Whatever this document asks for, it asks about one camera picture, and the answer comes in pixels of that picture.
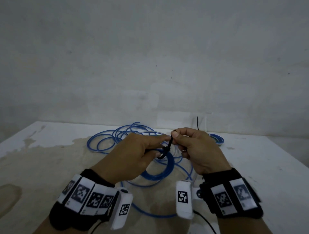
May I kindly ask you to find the black right wristband with markers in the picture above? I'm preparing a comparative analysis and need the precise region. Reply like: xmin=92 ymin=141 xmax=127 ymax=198
xmin=199 ymin=167 xmax=264 ymax=219

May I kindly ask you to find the black left camera cord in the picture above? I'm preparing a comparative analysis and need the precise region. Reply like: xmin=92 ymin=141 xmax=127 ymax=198
xmin=89 ymin=219 xmax=103 ymax=234

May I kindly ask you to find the clear tube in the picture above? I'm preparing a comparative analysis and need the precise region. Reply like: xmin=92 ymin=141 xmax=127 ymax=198
xmin=208 ymin=133 xmax=225 ymax=146

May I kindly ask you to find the black wristband with markers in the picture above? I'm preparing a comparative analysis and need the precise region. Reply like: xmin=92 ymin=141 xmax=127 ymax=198
xmin=199 ymin=167 xmax=264 ymax=219
xmin=49 ymin=168 xmax=120 ymax=231

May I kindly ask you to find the black right camera cord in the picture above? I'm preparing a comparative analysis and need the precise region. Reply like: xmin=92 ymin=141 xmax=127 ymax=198
xmin=193 ymin=210 xmax=218 ymax=234

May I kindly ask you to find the black camera cord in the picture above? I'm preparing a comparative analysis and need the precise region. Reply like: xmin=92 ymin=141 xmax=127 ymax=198
xmin=89 ymin=219 xmax=103 ymax=234
xmin=193 ymin=210 xmax=218 ymax=234

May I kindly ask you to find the solid blue cable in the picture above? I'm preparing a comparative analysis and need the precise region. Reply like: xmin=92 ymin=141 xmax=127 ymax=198
xmin=140 ymin=150 xmax=175 ymax=182

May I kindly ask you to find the person's left hand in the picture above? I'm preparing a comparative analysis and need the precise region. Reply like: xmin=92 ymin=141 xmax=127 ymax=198
xmin=90 ymin=132 xmax=172 ymax=185

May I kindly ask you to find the black left wristband with markers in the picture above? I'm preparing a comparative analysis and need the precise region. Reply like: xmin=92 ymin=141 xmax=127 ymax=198
xmin=49 ymin=168 xmax=120 ymax=231

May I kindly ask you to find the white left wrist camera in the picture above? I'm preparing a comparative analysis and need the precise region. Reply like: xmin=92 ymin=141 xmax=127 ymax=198
xmin=110 ymin=187 xmax=134 ymax=230

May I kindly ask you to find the person's right hand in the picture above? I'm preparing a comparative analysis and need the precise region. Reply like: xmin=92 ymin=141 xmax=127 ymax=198
xmin=171 ymin=127 xmax=232 ymax=176

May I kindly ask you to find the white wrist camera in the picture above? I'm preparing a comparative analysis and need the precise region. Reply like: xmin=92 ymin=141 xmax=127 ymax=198
xmin=110 ymin=187 xmax=134 ymax=230
xmin=175 ymin=180 xmax=203 ymax=220

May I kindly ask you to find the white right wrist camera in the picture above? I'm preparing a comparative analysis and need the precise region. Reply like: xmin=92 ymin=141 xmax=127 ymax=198
xmin=175 ymin=180 xmax=203 ymax=220

